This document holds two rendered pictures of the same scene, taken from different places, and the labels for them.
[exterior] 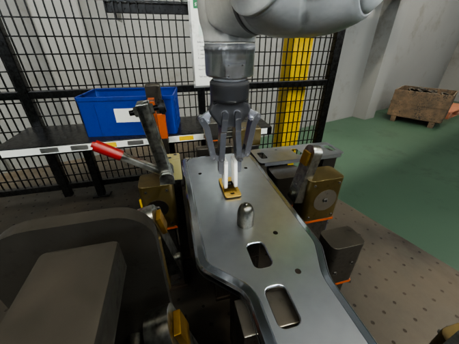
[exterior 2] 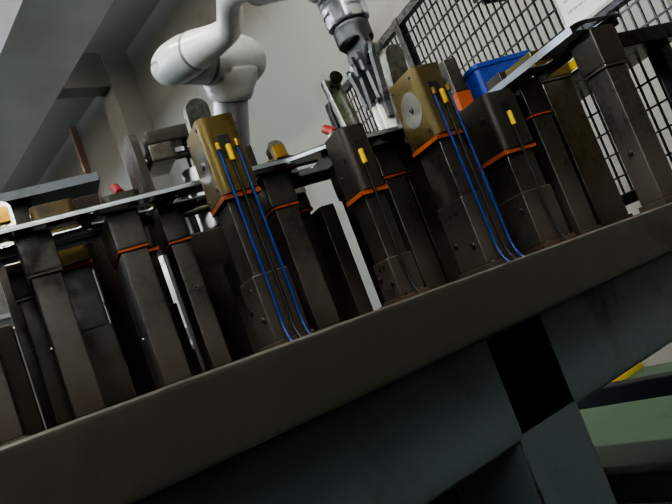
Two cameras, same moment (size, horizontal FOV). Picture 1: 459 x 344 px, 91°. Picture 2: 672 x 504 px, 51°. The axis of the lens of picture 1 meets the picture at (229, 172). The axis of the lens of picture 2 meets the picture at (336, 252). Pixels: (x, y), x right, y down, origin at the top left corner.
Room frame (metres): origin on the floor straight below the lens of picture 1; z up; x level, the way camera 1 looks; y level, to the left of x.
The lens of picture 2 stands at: (0.04, -1.28, 0.70)
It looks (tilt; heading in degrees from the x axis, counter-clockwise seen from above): 6 degrees up; 80
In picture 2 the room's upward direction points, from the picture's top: 21 degrees counter-clockwise
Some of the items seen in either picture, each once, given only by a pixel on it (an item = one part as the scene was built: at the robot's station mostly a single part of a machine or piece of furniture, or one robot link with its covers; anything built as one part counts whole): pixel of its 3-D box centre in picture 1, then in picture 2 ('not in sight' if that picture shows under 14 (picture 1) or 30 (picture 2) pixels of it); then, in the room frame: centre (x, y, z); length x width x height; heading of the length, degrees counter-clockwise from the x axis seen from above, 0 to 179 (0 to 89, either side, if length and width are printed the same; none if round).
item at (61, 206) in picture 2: not in sight; (84, 312); (-0.19, 0.02, 0.89); 0.12 x 0.08 x 0.38; 104
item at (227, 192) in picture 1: (229, 185); not in sight; (0.46, 0.00, 1.01); 0.08 x 0.04 x 0.01; 14
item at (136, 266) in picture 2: not in sight; (146, 304); (-0.07, -0.13, 0.84); 0.12 x 0.05 x 0.29; 104
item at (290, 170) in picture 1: (284, 208); (519, 174); (0.58, -0.18, 0.84); 0.12 x 0.07 x 0.28; 104
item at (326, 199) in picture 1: (312, 228); (455, 171); (0.46, -0.23, 0.87); 0.12 x 0.07 x 0.35; 104
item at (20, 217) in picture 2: not in sight; (39, 318); (-0.30, 0.15, 0.92); 0.10 x 0.08 x 0.45; 14
